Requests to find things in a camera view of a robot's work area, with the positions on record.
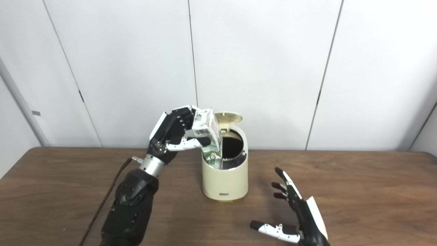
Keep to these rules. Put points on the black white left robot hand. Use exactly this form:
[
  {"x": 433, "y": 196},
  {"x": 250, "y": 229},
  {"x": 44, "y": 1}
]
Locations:
[{"x": 169, "y": 133}]

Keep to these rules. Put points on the round cream bin lid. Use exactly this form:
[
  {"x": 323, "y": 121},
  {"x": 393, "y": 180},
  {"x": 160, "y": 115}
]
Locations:
[{"x": 230, "y": 118}]

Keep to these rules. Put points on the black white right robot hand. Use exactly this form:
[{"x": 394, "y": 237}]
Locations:
[{"x": 307, "y": 222}]

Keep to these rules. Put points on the white green milk carton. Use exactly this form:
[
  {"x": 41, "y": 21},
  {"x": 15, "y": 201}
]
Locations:
[{"x": 206, "y": 124}]

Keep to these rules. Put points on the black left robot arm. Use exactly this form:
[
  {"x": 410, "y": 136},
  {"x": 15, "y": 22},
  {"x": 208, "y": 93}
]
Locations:
[{"x": 133, "y": 205}]

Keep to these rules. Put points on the cream-colored cylindrical bin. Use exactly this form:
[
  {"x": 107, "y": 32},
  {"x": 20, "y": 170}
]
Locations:
[{"x": 225, "y": 181}]

